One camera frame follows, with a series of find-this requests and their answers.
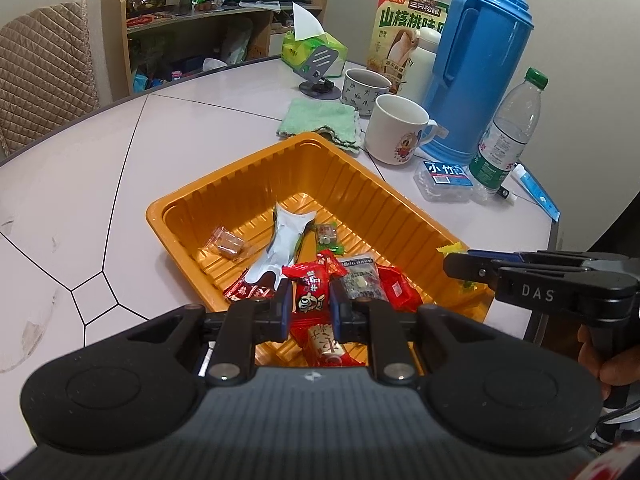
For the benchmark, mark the quilted beige chair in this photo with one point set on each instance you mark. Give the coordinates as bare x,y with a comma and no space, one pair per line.
47,74

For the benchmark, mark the small black white tube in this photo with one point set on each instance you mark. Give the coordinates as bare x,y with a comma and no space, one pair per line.
506,195

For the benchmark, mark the white bottle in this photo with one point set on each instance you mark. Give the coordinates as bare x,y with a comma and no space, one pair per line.
419,68

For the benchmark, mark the brown clear-wrapped candy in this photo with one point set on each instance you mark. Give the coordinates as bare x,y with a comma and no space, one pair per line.
224,243

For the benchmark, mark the orange plastic tray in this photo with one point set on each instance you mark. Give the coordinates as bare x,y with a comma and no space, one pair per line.
305,175

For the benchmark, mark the patterned grey mug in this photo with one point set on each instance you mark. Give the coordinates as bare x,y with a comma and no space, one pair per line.
361,88

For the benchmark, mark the blue white tube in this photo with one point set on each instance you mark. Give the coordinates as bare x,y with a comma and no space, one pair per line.
535,190

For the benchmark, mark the white cartoon mug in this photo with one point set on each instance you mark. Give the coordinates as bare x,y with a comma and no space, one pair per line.
397,127

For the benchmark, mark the small green candy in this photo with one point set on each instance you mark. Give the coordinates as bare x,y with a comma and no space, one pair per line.
327,238

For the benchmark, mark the yellow green candy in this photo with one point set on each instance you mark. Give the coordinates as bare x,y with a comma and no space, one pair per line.
458,264

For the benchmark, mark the walnut cereal box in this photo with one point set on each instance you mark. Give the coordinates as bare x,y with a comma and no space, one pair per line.
395,26

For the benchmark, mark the red gold candy packet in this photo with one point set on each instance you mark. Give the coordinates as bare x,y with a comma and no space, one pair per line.
315,336

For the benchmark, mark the long red snack bar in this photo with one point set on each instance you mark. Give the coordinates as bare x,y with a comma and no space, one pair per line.
241,290

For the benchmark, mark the blue thermos jug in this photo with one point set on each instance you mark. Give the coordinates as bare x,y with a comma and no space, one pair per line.
481,44

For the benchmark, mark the wooden shelf unit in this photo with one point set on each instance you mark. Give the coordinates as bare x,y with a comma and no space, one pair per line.
167,37

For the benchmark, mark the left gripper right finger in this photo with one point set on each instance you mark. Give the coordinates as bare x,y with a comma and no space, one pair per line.
494,391

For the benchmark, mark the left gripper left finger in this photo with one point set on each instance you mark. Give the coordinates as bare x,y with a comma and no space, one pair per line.
137,387

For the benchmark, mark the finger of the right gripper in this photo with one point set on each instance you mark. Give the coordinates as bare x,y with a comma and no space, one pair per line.
540,258
489,275

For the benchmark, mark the grey seed snack bar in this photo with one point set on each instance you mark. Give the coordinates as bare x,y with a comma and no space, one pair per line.
362,279

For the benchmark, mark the green cap water bottle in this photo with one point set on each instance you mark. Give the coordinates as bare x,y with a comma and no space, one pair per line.
508,133

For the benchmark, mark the silver white snack wrapper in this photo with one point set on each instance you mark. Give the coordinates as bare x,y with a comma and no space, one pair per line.
288,231

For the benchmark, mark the blue floss pick box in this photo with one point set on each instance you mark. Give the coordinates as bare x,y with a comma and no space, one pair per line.
447,183

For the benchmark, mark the green tissue pack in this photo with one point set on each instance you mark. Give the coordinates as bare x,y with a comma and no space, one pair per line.
305,37

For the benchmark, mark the green cloth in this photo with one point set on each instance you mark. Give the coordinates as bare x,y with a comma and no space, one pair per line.
335,121

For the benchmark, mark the grey phone stand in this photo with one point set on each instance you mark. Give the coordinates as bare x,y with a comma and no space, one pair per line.
313,72

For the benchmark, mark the small red candy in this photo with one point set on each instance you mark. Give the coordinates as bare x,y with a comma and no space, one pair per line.
312,279

